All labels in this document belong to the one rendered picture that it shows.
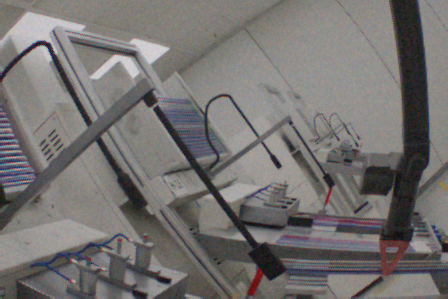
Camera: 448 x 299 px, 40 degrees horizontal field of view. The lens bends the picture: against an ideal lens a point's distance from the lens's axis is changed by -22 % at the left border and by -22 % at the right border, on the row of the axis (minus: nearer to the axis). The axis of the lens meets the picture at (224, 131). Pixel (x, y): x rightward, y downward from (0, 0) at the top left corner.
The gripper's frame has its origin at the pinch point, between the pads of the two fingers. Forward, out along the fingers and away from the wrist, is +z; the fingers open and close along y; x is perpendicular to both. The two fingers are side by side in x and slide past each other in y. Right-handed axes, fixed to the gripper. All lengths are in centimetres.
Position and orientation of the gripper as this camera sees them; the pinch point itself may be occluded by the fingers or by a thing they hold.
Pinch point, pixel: (386, 271)
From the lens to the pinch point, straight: 122.9
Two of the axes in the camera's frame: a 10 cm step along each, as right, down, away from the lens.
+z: -1.3, 9.9, 0.0
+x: 9.8, 1.3, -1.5
